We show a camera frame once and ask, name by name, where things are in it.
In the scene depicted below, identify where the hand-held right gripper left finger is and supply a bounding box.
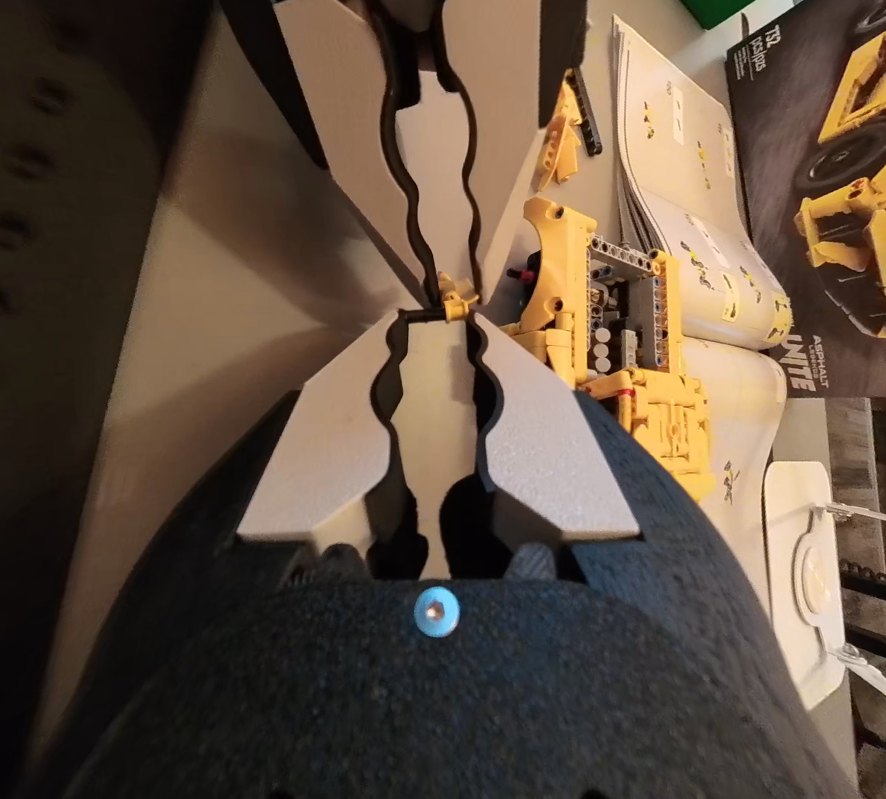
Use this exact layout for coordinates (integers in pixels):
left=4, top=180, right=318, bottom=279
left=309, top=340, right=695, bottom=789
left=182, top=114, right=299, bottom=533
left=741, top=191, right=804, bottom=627
left=237, top=311, right=425, bottom=580

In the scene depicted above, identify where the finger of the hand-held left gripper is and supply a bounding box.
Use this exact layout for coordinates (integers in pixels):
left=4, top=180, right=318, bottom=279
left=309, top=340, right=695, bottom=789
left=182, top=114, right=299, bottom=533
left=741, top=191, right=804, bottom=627
left=273, top=0, right=444, bottom=301
left=436, top=0, right=544, bottom=301

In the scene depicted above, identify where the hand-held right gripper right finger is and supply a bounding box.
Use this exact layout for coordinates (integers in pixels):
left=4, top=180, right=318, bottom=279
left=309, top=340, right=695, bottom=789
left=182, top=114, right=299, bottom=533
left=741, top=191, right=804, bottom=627
left=443, top=311, right=641, bottom=580

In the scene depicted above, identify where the pile of yellow brick parts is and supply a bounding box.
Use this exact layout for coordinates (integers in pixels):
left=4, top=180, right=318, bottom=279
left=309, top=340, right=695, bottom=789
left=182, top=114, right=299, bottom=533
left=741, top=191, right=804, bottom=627
left=540, top=68, right=603, bottom=185

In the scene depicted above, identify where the yellow brick subassembly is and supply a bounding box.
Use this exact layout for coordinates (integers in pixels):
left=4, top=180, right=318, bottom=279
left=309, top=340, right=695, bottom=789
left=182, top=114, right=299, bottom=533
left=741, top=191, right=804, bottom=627
left=436, top=271, right=480, bottom=321

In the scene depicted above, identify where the yellow toy brick car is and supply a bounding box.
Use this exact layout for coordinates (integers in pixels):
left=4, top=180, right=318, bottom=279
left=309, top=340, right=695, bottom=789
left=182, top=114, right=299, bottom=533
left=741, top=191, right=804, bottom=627
left=498, top=195, right=715, bottom=502

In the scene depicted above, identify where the grey desk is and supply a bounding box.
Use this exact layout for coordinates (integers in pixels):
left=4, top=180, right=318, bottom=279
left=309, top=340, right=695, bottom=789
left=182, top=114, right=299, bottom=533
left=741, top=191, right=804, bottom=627
left=35, top=0, right=886, bottom=799

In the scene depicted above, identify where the open instruction booklet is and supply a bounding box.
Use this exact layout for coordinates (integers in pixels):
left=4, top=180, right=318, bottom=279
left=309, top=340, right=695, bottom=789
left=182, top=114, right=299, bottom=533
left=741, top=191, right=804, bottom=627
left=611, top=15, right=793, bottom=516

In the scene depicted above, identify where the white document stand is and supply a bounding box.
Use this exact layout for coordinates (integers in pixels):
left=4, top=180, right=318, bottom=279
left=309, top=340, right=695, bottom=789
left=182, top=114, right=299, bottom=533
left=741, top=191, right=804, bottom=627
left=761, top=461, right=886, bottom=710

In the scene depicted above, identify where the toy car set box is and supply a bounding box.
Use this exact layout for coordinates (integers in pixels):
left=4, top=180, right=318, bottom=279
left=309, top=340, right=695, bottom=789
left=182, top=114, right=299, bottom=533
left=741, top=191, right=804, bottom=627
left=725, top=0, right=886, bottom=398

